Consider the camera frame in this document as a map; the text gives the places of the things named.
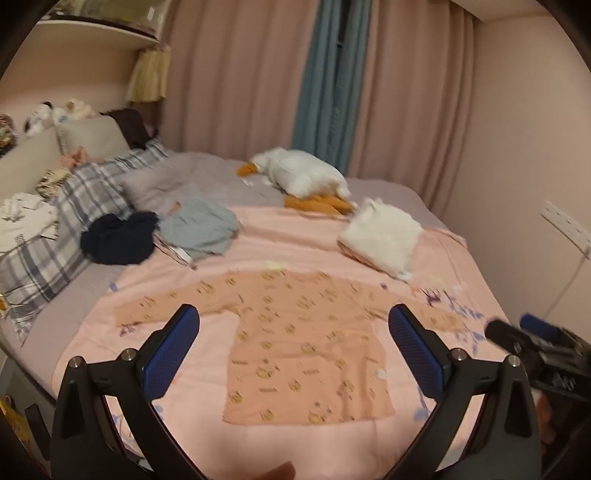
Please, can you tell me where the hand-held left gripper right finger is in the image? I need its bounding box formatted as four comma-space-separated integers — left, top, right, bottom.
385, 304, 543, 480

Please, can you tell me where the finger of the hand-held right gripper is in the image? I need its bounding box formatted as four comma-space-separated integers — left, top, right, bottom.
520, 313, 563, 340
485, 318, 532, 355

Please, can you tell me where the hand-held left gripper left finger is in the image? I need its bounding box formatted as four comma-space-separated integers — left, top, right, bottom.
50, 304, 204, 480

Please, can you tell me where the pink printed small shirt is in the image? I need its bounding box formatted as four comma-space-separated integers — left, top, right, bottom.
113, 270, 467, 425

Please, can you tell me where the white printed clothes pile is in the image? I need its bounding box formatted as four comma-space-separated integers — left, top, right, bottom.
0, 191, 58, 254

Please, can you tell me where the striped white cloth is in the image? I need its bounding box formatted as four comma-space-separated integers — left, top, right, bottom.
154, 231, 197, 270

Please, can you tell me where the white folded cloth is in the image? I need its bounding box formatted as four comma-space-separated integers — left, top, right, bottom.
337, 198, 424, 282

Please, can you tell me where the dark navy crumpled garment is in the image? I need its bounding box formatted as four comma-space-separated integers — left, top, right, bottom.
81, 211, 160, 266

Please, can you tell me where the grey-blue crumpled garment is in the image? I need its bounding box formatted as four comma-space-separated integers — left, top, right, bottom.
154, 193, 243, 261

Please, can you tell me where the pink printed blanket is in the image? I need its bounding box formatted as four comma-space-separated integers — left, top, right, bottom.
51, 205, 513, 467

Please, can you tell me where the plaid pillow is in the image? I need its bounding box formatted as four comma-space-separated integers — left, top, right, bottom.
0, 138, 169, 344

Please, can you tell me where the grey pillow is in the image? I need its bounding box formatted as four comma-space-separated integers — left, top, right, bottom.
122, 152, 287, 213

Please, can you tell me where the white goose plush toy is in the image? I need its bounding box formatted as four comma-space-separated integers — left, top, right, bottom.
237, 147, 355, 217

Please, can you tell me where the dark brown cushion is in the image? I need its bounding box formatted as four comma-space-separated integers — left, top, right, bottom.
107, 108, 160, 149

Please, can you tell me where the beige headboard cushion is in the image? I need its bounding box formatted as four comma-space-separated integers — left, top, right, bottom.
0, 114, 132, 199

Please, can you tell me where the pink curtain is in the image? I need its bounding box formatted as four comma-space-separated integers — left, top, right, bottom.
159, 0, 481, 232

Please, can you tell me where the pile of plush toys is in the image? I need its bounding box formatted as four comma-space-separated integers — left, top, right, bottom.
0, 99, 100, 148

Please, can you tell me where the short yellow curtain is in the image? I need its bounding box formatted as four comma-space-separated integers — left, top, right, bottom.
126, 45, 172, 103

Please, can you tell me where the blue curtain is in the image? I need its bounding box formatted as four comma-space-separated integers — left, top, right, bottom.
291, 0, 370, 174

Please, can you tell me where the white power cable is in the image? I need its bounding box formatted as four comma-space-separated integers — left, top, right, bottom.
538, 251, 586, 319

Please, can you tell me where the white wall power strip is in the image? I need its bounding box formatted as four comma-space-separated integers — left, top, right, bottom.
540, 200, 591, 259

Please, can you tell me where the white wall shelf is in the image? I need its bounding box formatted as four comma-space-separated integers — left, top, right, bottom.
28, 2, 171, 51

